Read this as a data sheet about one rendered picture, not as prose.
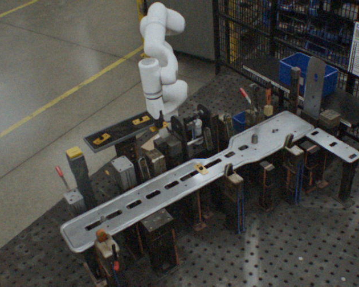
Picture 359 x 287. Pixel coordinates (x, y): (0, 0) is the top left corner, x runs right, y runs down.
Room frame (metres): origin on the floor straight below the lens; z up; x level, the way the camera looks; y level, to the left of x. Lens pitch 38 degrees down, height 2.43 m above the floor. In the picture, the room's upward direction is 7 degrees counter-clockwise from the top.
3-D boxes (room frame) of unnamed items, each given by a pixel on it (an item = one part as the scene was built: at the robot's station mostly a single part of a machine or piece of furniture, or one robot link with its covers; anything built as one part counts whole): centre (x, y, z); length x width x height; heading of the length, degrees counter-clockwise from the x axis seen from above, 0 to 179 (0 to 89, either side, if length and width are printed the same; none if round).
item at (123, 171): (1.59, 0.28, 0.90); 0.13 x 0.10 x 0.41; 29
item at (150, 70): (1.66, 0.08, 1.51); 0.09 x 0.08 x 0.13; 80
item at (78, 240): (1.59, -0.08, 1.00); 1.38 x 0.22 x 0.02; 119
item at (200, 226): (1.57, -0.02, 0.84); 0.17 x 0.06 x 0.29; 29
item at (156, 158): (1.66, 0.13, 0.89); 0.13 x 0.11 x 0.38; 29
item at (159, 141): (1.75, 0.10, 0.90); 0.05 x 0.05 x 0.40; 29
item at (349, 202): (1.58, -0.82, 0.84); 0.11 x 0.06 x 0.29; 29
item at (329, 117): (1.86, -0.80, 0.88); 0.08 x 0.08 x 0.36; 29
